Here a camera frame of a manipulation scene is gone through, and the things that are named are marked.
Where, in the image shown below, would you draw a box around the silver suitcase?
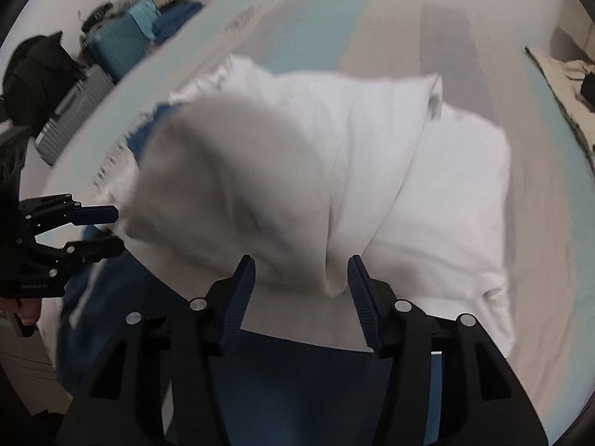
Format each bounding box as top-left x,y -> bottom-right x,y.
35,62 -> 117,168

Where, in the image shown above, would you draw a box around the striped bed blanket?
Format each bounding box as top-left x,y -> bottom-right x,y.
42,0 -> 595,428

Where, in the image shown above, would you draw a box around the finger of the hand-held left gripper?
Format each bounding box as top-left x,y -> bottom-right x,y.
19,193 -> 120,233
35,235 -> 125,282

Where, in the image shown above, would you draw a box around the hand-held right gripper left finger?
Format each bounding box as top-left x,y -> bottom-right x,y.
56,255 -> 257,446

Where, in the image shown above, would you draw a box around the black backpack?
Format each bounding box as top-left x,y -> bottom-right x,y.
2,32 -> 89,126

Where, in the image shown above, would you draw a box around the person's left hand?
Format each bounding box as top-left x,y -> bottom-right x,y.
0,296 -> 44,327

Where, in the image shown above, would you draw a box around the blue clothes pile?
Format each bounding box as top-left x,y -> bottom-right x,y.
151,1 -> 205,42

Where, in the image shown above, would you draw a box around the plastic wrapped dark mattress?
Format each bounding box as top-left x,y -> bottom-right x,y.
0,125 -> 29,205

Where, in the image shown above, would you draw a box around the beige and white clothes pile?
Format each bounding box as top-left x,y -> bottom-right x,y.
525,45 -> 595,154

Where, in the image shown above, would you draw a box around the grey clothes pile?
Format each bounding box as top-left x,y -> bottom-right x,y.
79,0 -> 140,42

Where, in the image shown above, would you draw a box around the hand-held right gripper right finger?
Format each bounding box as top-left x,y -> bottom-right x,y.
346,255 -> 549,446

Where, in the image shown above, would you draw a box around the teal suitcase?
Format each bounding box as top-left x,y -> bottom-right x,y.
88,9 -> 149,80

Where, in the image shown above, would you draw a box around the black headphones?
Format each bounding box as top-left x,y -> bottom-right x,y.
81,2 -> 115,29

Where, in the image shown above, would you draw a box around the white and blue hooded jacket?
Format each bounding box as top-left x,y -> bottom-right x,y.
56,53 -> 517,446

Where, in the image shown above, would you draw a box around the light teal cloth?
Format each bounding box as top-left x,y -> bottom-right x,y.
129,0 -> 162,40

